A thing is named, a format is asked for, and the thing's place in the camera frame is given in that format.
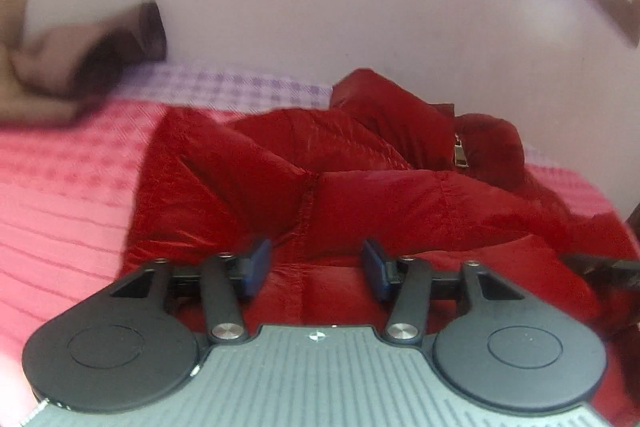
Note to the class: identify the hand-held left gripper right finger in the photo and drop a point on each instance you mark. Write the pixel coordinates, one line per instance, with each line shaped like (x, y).
(376, 268)

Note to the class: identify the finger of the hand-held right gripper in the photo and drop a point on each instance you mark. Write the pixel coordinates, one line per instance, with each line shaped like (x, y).
(607, 269)

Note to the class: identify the red puffer jacket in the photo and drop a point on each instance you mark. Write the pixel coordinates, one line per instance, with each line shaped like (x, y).
(400, 207)

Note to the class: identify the brown curtain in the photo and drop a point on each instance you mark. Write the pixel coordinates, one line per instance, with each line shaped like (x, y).
(60, 62)

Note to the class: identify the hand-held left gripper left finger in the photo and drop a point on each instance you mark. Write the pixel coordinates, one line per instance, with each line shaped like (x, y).
(257, 269)

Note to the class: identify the pink checked bed sheet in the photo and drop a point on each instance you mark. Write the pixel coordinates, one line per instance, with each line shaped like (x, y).
(60, 207)

